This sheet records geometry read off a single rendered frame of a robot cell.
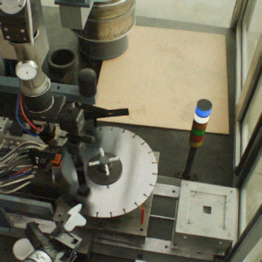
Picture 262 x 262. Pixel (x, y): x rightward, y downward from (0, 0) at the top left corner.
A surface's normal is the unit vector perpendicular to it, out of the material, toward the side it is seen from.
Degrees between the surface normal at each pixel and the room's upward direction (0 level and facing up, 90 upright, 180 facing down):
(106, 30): 90
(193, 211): 0
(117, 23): 90
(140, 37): 0
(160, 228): 0
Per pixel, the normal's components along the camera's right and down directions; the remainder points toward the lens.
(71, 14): -0.17, 0.80
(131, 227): 0.02, -0.58
